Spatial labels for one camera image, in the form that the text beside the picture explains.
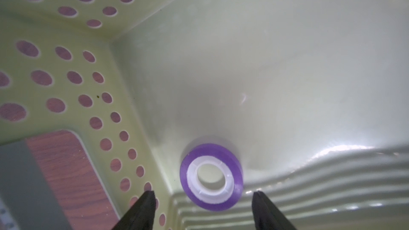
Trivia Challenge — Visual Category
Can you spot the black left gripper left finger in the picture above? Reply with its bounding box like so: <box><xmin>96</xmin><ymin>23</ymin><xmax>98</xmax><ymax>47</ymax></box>
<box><xmin>112</xmin><ymin>191</ymin><xmax>156</xmax><ymax>230</ymax></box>

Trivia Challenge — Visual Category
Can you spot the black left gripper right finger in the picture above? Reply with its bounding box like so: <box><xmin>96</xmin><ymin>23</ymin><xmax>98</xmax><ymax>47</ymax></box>
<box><xmin>251</xmin><ymin>191</ymin><xmax>296</xmax><ymax>230</ymax></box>

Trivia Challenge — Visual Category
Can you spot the purple tape roll front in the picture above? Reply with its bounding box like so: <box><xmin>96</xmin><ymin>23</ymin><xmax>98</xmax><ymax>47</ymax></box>
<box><xmin>180</xmin><ymin>143</ymin><xmax>244</xmax><ymax>211</ymax></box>

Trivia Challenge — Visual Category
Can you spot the light green perforated storage basket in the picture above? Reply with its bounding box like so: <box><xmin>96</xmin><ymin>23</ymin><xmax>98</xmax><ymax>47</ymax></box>
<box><xmin>1</xmin><ymin>0</ymin><xmax>409</xmax><ymax>230</ymax></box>

